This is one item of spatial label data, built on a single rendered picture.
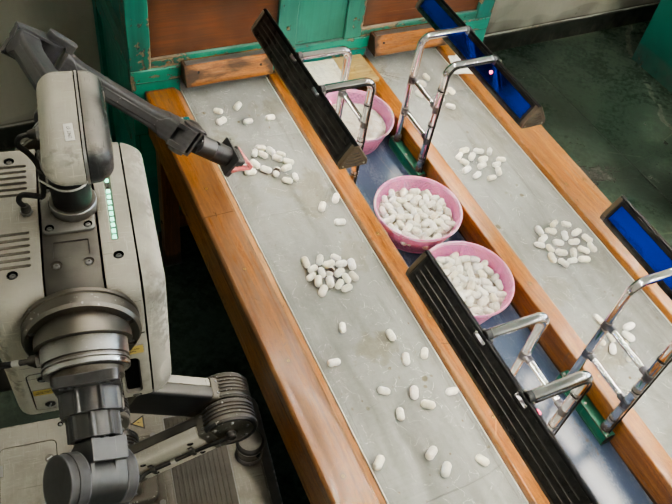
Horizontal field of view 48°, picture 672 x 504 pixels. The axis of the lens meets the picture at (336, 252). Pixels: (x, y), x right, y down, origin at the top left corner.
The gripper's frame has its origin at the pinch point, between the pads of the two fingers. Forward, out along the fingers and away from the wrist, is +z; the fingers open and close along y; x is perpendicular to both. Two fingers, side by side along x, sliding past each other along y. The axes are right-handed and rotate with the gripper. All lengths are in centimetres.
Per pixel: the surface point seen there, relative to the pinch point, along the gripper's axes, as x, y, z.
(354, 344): 3, -60, 12
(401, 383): -1, -74, 17
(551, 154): -57, -15, 81
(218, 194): 11.3, -1.7, -3.3
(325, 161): -11.1, 2.7, 24.1
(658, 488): -28, -119, 54
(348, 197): -11.2, -13.5, 24.6
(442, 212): -25, -24, 48
